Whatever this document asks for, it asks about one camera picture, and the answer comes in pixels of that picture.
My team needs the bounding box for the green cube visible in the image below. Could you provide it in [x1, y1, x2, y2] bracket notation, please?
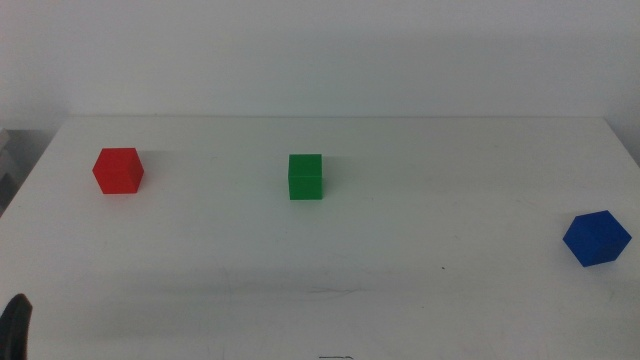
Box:
[287, 153, 324, 202]

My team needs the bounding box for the blue cube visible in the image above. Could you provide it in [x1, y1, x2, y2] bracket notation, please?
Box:
[562, 209, 633, 269]

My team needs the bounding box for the red cube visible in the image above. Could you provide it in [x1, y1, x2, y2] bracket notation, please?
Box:
[91, 147, 146, 196]

